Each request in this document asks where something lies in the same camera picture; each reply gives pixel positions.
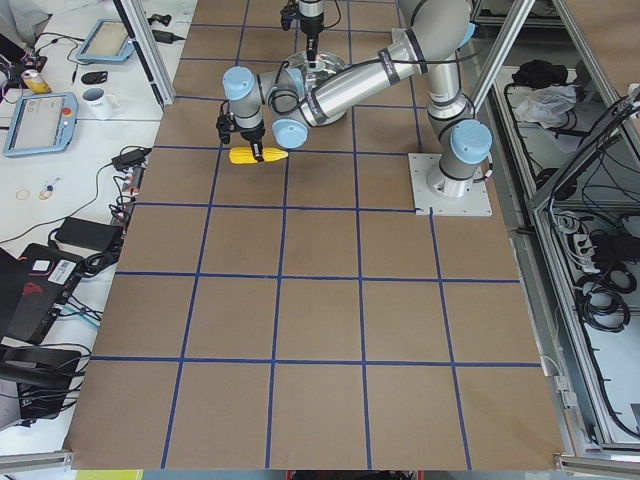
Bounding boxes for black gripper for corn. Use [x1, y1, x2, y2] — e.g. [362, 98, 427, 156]
[240, 125, 265, 163]

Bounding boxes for black gripper holding lid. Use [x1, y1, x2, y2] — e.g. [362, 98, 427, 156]
[299, 14, 323, 68]

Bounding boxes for yellow corn cob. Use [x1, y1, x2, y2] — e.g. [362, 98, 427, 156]
[229, 147, 288, 165]

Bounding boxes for glass pot lid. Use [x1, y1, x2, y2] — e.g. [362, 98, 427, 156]
[288, 51, 347, 88]

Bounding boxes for grey-green steel pot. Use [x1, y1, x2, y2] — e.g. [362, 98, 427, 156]
[286, 62, 347, 125]

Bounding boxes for small black power brick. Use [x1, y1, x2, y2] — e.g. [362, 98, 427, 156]
[111, 147, 152, 171]

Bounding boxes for white mug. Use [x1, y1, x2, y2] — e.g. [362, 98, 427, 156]
[82, 87, 121, 120]

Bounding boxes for black power adapter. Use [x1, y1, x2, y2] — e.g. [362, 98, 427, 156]
[54, 217, 123, 252]

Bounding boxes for black computer mouse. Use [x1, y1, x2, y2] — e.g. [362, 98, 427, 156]
[81, 71, 108, 85]

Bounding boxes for upper blue teach pendant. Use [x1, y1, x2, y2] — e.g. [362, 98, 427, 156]
[76, 19, 135, 64]

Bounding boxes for blue teach pendant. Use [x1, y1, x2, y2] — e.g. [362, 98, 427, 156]
[76, 19, 135, 64]
[3, 92, 78, 158]

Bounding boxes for lower blue teach pendant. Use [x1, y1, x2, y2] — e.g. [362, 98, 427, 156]
[3, 92, 78, 158]

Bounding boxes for black cloth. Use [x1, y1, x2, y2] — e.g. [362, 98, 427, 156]
[512, 59, 568, 89]

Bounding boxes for yellow drink can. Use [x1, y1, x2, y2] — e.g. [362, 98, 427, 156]
[21, 69, 52, 94]

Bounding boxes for white crumpled cloth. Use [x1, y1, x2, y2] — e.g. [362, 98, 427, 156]
[514, 85, 577, 129]

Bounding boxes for black laptop with red logo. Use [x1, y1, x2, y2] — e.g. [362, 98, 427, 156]
[1, 243, 84, 345]

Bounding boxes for black docking device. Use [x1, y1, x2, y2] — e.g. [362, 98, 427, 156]
[1, 345, 89, 429]

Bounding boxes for white power strip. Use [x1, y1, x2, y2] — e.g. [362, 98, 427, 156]
[571, 233, 600, 273]

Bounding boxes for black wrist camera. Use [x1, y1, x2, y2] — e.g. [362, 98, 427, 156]
[216, 113, 236, 145]

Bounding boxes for aluminium frame post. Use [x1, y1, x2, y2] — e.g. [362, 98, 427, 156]
[113, 0, 176, 108]

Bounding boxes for coiled black cables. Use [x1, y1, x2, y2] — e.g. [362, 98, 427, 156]
[573, 269, 634, 334]

